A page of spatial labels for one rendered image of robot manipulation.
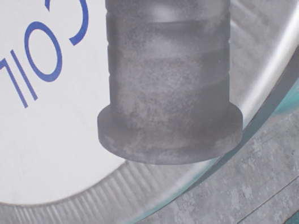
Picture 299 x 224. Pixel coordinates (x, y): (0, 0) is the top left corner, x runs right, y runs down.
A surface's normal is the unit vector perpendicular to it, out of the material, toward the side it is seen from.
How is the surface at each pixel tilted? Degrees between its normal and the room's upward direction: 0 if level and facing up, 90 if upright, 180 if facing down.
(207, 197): 0
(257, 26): 89
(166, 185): 89
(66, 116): 90
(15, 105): 90
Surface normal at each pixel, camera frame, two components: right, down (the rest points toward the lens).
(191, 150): 0.21, 0.35
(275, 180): 0.61, -0.18
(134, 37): -0.55, 0.32
